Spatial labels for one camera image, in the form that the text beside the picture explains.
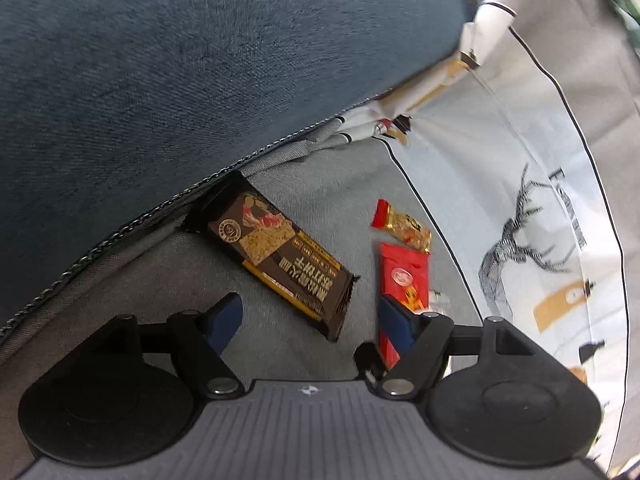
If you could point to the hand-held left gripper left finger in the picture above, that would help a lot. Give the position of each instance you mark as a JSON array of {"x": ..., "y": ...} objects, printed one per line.
[{"x": 225, "y": 320}]

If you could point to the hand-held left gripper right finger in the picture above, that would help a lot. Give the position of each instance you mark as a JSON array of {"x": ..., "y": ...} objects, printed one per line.
[{"x": 395, "y": 325}]

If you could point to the dark brown cracker packet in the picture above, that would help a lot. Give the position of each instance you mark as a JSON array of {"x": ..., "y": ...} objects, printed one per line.
[{"x": 285, "y": 255}]

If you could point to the large red snack packet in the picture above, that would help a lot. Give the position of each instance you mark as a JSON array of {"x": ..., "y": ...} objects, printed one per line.
[{"x": 405, "y": 270}]

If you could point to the small red gold snack packet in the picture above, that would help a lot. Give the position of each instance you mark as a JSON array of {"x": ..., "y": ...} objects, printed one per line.
[{"x": 405, "y": 227}]

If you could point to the blue sofa cushion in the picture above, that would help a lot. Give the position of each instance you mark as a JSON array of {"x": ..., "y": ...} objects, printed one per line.
[{"x": 200, "y": 60}]

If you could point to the grey deer print sofa cover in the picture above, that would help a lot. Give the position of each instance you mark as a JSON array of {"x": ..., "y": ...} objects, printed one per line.
[{"x": 500, "y": 185}]

